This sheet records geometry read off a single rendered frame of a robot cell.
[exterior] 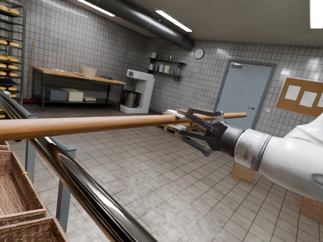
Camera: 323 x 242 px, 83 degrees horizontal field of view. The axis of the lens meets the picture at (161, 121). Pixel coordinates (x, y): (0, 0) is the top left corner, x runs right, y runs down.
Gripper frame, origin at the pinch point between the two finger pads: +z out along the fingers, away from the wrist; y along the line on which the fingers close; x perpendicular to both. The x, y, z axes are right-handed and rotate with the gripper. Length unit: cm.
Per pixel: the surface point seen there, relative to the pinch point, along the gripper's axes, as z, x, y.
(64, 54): 497, 171, -13
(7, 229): 28, -35, 44
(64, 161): -7.2, -36.5, 2.3
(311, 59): 0, 448, -113
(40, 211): 33, -25, 46
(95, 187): -14.7, -36.1, 2.2
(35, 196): 44, -23, 47
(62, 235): 19, -23, 46
